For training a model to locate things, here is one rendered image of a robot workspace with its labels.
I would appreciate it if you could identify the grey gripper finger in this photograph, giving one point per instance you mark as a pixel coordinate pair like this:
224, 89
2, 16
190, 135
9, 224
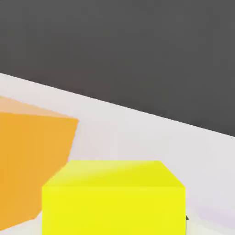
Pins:
186, 218

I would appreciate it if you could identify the large orange box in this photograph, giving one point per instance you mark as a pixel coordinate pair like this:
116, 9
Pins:
31, 161

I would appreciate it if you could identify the small yellow cube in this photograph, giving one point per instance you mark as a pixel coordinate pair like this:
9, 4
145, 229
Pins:
113, 205

